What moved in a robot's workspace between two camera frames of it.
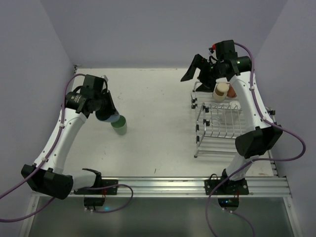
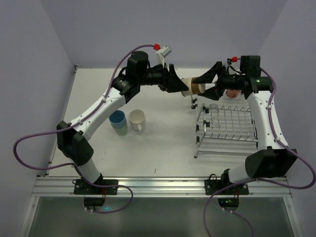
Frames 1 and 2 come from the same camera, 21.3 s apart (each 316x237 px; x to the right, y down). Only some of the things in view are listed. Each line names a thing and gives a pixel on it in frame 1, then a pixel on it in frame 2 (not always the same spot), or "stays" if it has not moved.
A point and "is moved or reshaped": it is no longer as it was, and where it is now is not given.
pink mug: [231, 92] stays
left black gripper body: [108, 104] -> [167, 78]
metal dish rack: [218, 124] stays
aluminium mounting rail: [193, 186] stays
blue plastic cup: [112, 118] is moved or reshaped
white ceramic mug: [235, 104] -> [138, 118]
